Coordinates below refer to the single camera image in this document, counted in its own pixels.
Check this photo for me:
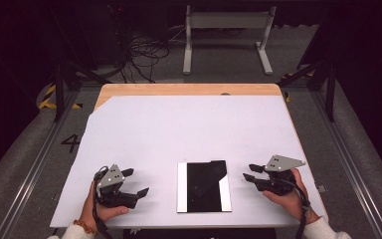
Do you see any white table cover sheet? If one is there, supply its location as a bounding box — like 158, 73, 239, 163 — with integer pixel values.
49, 95, 329, 229

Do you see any tangle of black cables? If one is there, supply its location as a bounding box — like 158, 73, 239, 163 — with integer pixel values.
112, 33, 172, 84

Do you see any black cloth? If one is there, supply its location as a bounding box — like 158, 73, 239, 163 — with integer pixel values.
176, 159, 233, 214

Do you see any right hand-held gripper cable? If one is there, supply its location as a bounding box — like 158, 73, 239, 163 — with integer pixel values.
278, 177, 312, 239

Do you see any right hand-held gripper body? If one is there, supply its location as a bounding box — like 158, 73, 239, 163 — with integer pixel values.
255, 154, 306, 197

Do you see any hand-held gripper cable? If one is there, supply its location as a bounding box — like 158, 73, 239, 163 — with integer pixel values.
92, 164, 113, 239
278, 177, 312, 239

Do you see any person's right hand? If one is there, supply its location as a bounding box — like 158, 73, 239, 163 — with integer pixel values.
262, 167, 321, 225

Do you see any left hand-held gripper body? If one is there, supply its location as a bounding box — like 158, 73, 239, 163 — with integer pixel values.
94, 163, 140, 209

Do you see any yellow black hazard tape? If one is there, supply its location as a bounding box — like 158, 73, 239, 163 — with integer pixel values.
39, 84, 84, 111
280, 73, 312, 104

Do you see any black metal stand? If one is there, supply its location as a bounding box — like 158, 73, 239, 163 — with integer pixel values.
277, 59, 337, 122
51, 59, 113, 122

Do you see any left hand-held gripper cable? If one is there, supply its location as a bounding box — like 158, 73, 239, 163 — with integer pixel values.
92, 164, 113, 239

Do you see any white metal stand frame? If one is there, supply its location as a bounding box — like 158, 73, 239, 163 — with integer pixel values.
182, 4, 278, 76

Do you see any aluminium floor rail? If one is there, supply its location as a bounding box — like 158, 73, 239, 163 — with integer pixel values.
311, 89, 382, 239
0, 89, 81, 239

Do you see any brown bead bracelet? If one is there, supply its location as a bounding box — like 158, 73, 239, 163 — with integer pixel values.
73, 218, 97, 236

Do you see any person's left hand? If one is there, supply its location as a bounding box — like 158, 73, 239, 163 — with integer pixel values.
79, 180, 130, 232

